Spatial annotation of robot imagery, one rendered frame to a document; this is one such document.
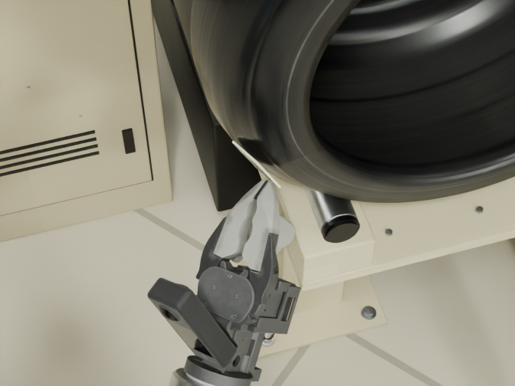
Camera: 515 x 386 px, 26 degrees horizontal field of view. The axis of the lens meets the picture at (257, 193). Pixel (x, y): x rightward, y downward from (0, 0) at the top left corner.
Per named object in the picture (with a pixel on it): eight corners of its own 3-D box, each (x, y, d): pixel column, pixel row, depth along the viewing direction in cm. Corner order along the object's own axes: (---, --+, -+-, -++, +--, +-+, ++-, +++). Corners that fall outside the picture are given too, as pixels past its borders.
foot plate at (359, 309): (221, 246, 231) (220, 240, 229) (343, 216, 235) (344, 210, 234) (257, 358, 216) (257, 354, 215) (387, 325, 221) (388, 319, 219)
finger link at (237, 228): (270, 179, 119) (245, 261, 120) (237, 171, 115) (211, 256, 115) (293, 187, 118) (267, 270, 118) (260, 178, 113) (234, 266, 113)
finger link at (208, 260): (223, 214, 117) (198, 294, 117) (214, 212, 116) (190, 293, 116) (257, 227, 114) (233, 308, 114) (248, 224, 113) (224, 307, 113)
